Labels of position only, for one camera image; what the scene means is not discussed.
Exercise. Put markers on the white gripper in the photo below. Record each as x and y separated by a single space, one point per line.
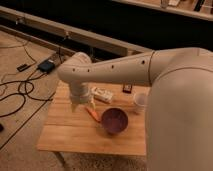
81 99

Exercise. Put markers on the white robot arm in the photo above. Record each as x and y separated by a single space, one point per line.
179 113

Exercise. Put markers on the orange toy carrot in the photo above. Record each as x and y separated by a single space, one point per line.
93 114

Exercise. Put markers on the purple bowl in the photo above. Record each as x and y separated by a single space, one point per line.
114 120

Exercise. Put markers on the wooden table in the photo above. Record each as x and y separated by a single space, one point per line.
67 131

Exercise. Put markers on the small dark block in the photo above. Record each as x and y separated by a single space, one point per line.
127 88

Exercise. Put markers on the black power adapter box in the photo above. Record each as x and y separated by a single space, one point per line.
46 66

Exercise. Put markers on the small black device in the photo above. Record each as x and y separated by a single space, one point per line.
23 67

